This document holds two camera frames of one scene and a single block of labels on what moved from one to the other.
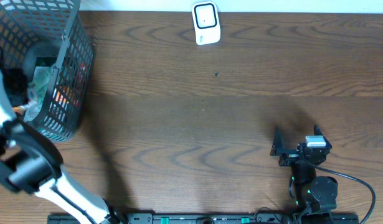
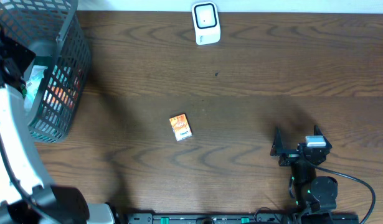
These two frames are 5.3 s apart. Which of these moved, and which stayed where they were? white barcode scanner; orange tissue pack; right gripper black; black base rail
Moved: orange tissue pack
Stayed: black base rail; white barcode scanner; right gripper black
